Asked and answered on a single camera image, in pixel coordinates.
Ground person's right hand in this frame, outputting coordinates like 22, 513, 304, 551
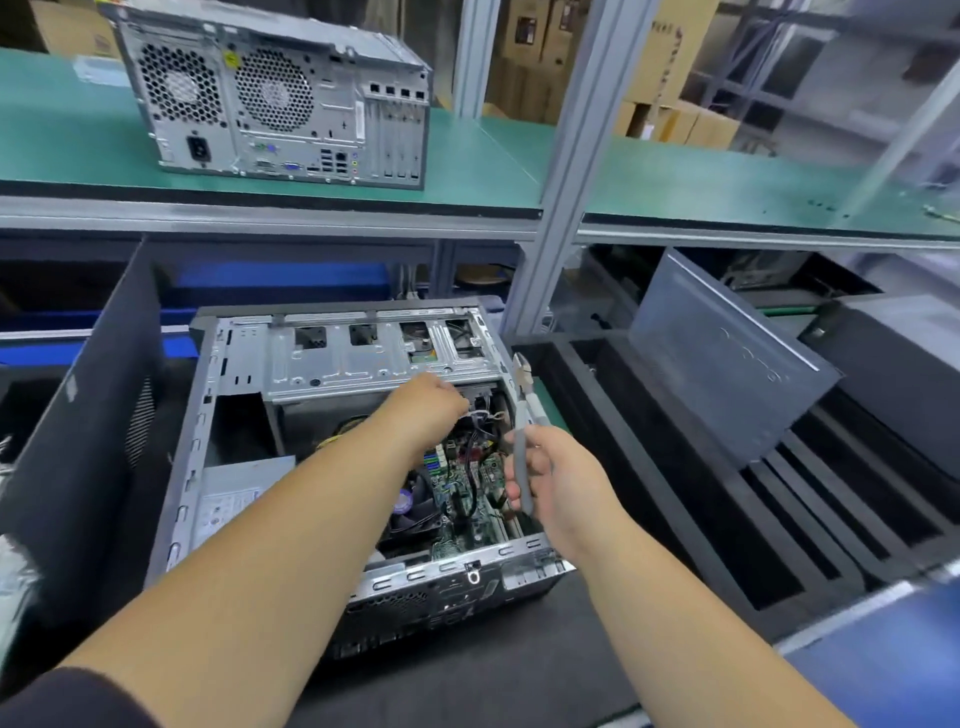
502, 424, 624, 564

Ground person's left hand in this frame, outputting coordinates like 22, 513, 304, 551
367, 372, 471, 452

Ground grey metal pliers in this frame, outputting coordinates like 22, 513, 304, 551
510, 424, 539, 519

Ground green motherboard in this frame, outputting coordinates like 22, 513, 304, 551
375, 420, 530, 564

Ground grey computer case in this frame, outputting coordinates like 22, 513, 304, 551
145, 297, 576, 662

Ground grey side panel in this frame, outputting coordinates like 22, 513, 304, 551
627, 247, 845, 470

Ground person's left forearm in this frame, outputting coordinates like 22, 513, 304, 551
60, 412, 429, 728

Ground person's right forearm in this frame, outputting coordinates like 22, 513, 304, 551
577, 510, 857, 728

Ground silver backed desktop computer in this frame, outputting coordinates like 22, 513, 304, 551
105, 0, 434, 189

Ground dark grey computer box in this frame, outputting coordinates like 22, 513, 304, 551
802, 292, 960, 482

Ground person's black left sleeve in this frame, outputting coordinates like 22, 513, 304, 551
0, 667, 152, 728

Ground empty black foam tray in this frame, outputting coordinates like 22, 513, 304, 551
517, 333, 960, 639

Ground silver power supply unit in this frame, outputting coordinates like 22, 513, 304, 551
187, 454, 299, 554

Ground green upper shelf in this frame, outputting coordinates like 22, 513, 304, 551
0, 45, 960, 249

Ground black upright side panel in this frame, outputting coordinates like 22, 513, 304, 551
0, 240, 167, 632

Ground stack of cardboard boxes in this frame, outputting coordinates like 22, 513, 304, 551
480, 0, 752, 152

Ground aluminium frame post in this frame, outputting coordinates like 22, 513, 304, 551
450, 0, 501, 122
502, 0, 662, 339

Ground green circuit board with cables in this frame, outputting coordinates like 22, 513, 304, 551
0, 532, 39, 632

